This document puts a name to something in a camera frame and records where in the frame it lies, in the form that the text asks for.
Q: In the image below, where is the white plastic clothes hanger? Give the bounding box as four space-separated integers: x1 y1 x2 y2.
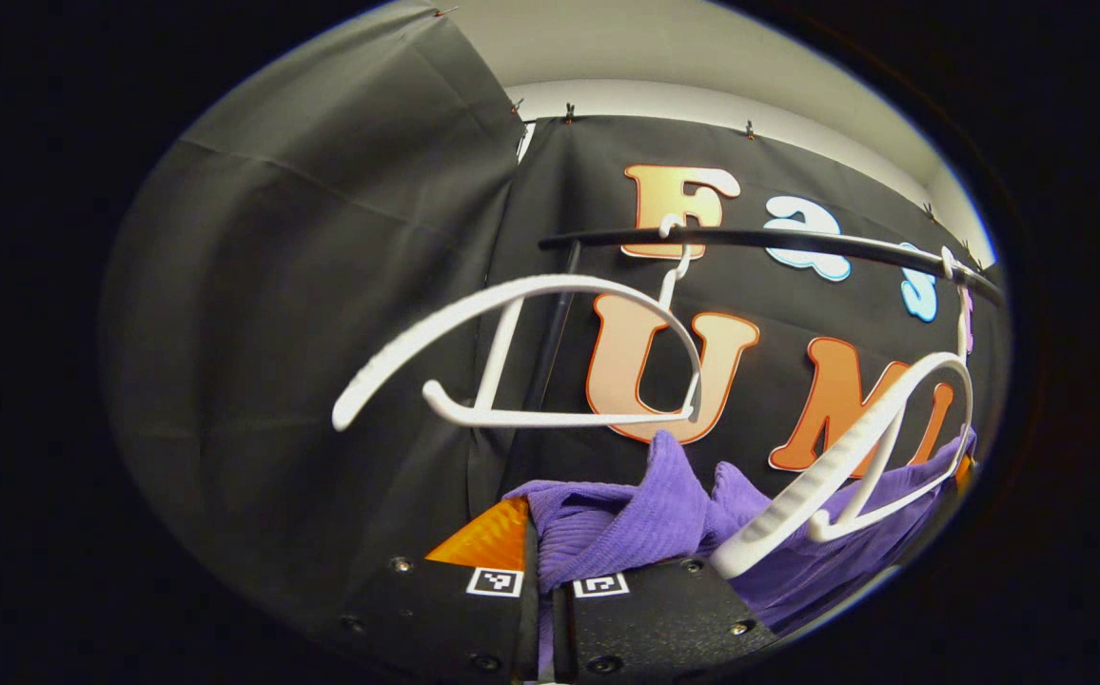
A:
331 214 703 434
710 245 976 581

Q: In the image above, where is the purple corduroy jacket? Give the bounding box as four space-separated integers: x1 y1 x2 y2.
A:
502 430 979 685

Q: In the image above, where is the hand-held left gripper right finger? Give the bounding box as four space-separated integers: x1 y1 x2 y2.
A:
552 557 781 685

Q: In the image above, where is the black metal clothes rack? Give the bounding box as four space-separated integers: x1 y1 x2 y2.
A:
502 226 1005 496

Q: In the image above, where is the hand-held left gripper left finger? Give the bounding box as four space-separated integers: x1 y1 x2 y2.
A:
336 495 540 685

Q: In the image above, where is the row of black backdrop clips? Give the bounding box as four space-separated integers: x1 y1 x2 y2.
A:
431 5 936 225

